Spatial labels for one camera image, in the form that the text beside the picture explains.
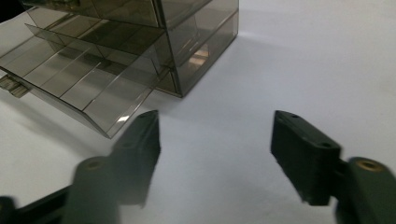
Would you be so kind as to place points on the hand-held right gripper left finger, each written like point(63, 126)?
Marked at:
point(137, 161)

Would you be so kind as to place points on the smoky transparent divided drawer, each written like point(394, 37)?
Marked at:
point(93, 74)

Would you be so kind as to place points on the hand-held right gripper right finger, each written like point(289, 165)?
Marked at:
point(311, 161)

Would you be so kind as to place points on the smoky transparent drawer cabinet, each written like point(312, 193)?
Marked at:
point(199, 37)

